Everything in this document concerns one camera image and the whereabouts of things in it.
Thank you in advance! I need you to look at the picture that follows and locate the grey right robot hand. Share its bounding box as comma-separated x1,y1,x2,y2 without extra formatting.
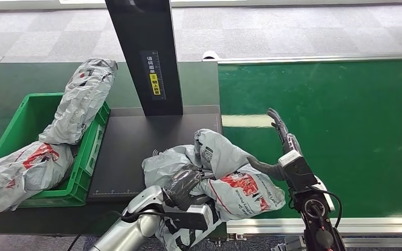
246,108,303,182

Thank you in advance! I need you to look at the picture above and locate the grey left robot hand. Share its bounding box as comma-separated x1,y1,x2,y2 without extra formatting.
163,164,211,212

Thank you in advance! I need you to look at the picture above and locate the green conveyor belt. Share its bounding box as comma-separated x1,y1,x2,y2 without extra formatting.
218,59,402,221

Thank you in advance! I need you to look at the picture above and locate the black scanner platform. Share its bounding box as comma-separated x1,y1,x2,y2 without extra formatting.
86,105,223,203

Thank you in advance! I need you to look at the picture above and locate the black yellow column label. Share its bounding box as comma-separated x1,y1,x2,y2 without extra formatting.
140,50,167,101

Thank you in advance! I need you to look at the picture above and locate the long crumpled grey mailer bag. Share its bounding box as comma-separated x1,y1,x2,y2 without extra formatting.
38,58,118,145

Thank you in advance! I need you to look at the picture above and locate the black scanner column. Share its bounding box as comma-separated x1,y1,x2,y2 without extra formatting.
104,0,184,117

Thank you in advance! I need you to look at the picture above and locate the grey mailer bag, red print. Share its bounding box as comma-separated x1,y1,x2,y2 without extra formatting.
0,141,75,218

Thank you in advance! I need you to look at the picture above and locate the green plastic crate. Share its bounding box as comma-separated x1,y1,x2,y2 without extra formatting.
0,92,111,209

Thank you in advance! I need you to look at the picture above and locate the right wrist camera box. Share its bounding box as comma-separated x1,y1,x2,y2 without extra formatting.
277,150,319,193

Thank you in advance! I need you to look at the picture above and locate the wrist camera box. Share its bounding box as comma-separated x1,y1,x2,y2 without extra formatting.
277,150,319,193
166,203,211,232

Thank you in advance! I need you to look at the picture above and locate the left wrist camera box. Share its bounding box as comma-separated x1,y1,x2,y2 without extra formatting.
166,203,211,232

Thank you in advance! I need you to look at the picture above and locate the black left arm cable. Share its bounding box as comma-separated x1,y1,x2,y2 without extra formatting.
67,210,174,251

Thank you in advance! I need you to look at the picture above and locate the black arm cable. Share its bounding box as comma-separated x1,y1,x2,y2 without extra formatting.
311,187,343,230
67,210,174,251

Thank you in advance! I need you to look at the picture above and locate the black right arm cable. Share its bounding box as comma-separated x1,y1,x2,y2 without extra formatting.
311,187,343,230

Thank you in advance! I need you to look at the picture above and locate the aluminium conveyor side rail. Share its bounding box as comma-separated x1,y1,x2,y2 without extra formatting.
203,53,402,65
226,216,402,249

